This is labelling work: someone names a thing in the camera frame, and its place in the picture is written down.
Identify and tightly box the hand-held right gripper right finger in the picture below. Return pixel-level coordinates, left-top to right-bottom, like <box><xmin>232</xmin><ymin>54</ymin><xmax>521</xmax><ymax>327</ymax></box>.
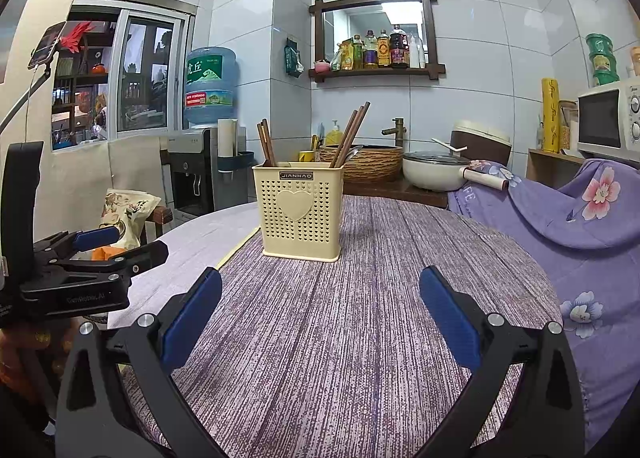
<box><xmin>417</xmin><ymin>265</ymin><xmax>586</xmax><ymax>458</ymax></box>

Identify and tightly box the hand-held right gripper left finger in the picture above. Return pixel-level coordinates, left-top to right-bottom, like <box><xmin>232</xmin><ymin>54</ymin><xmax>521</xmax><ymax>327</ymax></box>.
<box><xmin>55</xmin><ymin>267</ymin><xmax>231</xmax><ymax>458</ymax></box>

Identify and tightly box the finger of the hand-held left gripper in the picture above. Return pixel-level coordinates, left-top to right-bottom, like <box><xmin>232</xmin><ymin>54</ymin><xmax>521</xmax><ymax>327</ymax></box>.
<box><xmin>47</xmin><ymin>239</ymin><xmax>170</xmax><ymax>289</ymax></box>
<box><xmin>32</xmin><ymin>225</ymin><xmax>121</xmax><ymax>264</ymax></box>

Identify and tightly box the cream plastic utensil holder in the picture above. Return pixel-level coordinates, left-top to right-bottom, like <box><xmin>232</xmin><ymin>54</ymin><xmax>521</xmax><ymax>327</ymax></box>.
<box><xmin>251</xmin><ymin>162</ymin><xmax>345</xmax><ymax>263</ymax></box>

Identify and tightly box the brown wooden chopstick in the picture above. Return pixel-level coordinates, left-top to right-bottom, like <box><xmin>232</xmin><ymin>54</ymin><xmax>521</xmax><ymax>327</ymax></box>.
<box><xmin>340</xmin><ymin>102</ymin><xmax>371</xmax><ymax>168</ymax></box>
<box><xmin>330</xmin><ymin>110</ymin><xmax>359</xmax><ymax>169</ymax></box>
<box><xmin>334</xmin><ymin>107</ymin><xmax>365</xmax><ymax>169</ymax></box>

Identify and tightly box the person's left hand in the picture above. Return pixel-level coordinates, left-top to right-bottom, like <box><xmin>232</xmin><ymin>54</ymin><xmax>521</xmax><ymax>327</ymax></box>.
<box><xmin>0</xmin><ymin>325</ymin><xmax>76</xmax><ymax>404</ymax></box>

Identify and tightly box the printed snack bag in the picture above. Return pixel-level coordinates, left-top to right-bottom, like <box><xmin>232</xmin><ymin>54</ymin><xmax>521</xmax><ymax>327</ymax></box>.
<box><xmin>92</xmin><ymin>188</ymin><xmax>162</xmax><ymax>259</ymax></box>

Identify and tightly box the dark wooden stool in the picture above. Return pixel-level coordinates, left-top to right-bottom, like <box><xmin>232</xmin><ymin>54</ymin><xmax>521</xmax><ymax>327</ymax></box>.
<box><xmin>145</xmin><ymin>205</ymin><xmax>173</xmax><ymax>239</ymax></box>

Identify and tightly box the pale lilac tablecloth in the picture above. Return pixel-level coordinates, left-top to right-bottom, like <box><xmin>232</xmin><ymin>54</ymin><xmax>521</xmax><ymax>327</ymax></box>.
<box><xmin>107</xmin><ymin>202</ymin><xmax>263</xmax><ymax>331</ymax></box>

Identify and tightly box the grey water dispenser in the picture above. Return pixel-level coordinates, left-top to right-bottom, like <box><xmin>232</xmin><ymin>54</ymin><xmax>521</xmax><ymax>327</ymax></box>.
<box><xmin>167</xmin><ymin>127</ymin><xmax>221</xmax><ymax>219</ymax></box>

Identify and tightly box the purple striped tablecloth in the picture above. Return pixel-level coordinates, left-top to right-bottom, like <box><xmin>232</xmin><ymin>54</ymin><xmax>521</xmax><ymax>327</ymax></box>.
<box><xmin>120</xmin><ymin>195</ymin><xmax>563</xmax><ymax>458</ymax></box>

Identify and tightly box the dark wooden counter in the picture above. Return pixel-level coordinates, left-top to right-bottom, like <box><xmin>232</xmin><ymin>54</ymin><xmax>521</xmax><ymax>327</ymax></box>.
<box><xmin>342</xmin><ymin>181</ymin><xmax>448</xmax><ymax>209</ymax></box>

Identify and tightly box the blue roll holder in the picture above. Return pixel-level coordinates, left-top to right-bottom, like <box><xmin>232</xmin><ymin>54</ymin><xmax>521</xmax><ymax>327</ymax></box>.
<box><xmin>217</xmin><ymin>151</ymin><xmax>254</xmax><ymax>174</ymax></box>

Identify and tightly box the purple floral blanket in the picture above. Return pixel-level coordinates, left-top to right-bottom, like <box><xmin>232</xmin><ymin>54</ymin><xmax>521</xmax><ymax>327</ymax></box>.
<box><xmin>447</xmin><ymin>158</ymin><xmax>640</xmax><ymax>454</ymax></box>

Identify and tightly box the white lidded pan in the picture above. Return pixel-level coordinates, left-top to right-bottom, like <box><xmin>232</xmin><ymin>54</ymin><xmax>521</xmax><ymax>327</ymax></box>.
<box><xmin>402</xmin><ymin>151</ymin><xmax>511</xmax><ymax>191</ymax></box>

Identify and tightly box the sliding window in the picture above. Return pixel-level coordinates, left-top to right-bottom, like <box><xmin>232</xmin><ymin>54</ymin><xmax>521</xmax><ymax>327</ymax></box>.
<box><xmin>50</xmin><ymin>0</ymin><xmax>196</xmax><ymax>151</ymax></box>

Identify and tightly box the woven wicker basin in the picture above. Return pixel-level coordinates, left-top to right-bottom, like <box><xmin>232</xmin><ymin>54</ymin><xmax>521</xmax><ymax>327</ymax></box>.
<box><xmin>319</xmin><ymin>145</ymin><xmax>404</xmax><ymax>183</ymax></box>

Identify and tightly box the mounted phone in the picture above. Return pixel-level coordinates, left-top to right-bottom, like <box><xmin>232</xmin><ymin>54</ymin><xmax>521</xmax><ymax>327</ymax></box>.
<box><xmin>28</xmin><ymin>22</ymin><xmax>67</xmax><ymax>69</ymax></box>

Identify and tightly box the light wooden cabinet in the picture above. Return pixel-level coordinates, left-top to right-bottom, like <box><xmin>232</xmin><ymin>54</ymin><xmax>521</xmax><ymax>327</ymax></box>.
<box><xmin>526</xmin><ymin>148</ymin><xmax>586</xmax><ymax>189</ymax></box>

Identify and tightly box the brown white rice cooker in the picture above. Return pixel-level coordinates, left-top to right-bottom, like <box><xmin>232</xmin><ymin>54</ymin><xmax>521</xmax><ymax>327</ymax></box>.
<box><xmin>450</xmin><ymin>121</ymin><xmax>513</xmax><ymax>164</ymax></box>

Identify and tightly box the bronze faucet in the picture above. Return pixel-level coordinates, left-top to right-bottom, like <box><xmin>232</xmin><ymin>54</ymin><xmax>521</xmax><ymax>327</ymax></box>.
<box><xmin>381</xmin><ymin>118</ymin><xmax>407</xmax><ymax>148</ymax></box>

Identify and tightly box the red artificial flower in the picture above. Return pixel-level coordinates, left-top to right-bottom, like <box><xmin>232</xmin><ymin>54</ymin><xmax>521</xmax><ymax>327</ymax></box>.
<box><xmin>59</xmin><ymin>20</ymin><xmax>97</xmax><ymax>52</ymax></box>

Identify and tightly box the yellow patterned roll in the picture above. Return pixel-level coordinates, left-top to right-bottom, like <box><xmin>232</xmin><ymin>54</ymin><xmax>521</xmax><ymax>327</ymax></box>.
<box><xmin>541</xmin><ymin>78</ymin><xmax>561</xmax><ymax>154</ymax></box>

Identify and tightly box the white microwave oven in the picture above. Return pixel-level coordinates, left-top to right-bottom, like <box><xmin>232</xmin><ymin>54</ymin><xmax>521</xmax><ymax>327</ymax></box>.
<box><xmin>577</xmin><ymin>78</ymin><xmax>640</xmax><ymax>161</ymax></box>

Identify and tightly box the green hanging packet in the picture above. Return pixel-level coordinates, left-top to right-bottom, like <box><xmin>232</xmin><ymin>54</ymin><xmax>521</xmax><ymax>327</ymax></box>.
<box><xmin>284</xmin><ymin>37</ymin><xmax>304</xmax><ymax>78</ymax></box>

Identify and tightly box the dark soy sauce bottle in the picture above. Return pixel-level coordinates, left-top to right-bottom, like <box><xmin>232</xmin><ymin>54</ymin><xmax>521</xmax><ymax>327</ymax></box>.
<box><xmin>389</xmin><ymin>25</ymin><xmax>410</xmax><ymax>68</ymax></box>

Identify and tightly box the dark capped sauce bottle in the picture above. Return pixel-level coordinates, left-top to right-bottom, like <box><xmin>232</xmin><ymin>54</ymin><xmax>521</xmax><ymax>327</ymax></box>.
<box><xmin>363</xmin><ymin>30</ymin><xmax>379</xmax><ymax>69</ymax></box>

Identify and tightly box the yellow seasoning pouch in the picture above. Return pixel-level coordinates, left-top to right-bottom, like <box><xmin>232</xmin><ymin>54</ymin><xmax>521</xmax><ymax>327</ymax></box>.
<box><xmin>336</xmin><ymin>41</ymin><xmax>355</xmax><ymax>72</ymax></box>

